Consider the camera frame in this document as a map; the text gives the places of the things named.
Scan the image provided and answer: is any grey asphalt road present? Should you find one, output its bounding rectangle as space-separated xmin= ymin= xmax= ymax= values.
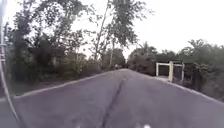
xmin=0 ymin=68 xmax=224 ymax=128

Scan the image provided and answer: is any gate with pale posts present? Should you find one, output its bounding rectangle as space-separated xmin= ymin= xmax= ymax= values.
xmin=155 ymin=60 xmax=185 ymax=84

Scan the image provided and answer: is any pale concrete road edge strip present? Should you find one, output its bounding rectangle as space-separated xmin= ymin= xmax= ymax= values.
xmin=0 ymin=70 xmax=113 ymax=103

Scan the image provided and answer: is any row of trees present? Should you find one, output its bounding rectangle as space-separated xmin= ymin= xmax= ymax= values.
xmin=0 ymin=0 xmax=154 ymax=84
xmin=126 ymin=38 xmax=224 ymax=101

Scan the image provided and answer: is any dirt verge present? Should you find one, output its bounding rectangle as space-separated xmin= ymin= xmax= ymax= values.
xmin=0 ymin=74 xmax=101 ymax=100

